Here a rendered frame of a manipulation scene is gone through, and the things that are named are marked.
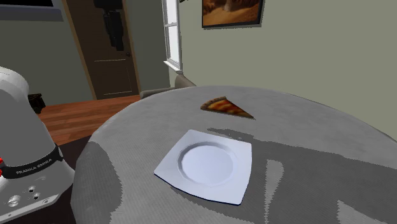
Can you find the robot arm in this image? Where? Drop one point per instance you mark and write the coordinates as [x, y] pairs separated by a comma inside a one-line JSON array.
[[23, 139]]

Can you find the pizza slice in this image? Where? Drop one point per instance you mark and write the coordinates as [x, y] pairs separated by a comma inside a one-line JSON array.
[[225, 106]]

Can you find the grey sofa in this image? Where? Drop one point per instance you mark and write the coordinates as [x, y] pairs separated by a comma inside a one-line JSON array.
[[173, 87]]

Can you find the white square plate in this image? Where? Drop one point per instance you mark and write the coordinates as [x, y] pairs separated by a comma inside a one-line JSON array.
[[206, 164]]

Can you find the white framed window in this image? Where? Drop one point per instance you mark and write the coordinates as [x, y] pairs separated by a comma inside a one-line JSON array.
[[172, 34]]

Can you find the brown wooden door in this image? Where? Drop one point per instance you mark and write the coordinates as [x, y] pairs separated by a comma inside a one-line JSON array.
[[108, 68]]

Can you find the round grey table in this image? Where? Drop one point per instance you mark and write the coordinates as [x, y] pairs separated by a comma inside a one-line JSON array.
[[310, 149]]

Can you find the small black object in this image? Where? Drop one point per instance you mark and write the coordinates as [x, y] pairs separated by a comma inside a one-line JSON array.
[[36, 102]]

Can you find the framed wall picture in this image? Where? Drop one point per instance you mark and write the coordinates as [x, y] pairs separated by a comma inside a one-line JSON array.
[[231, 11]]

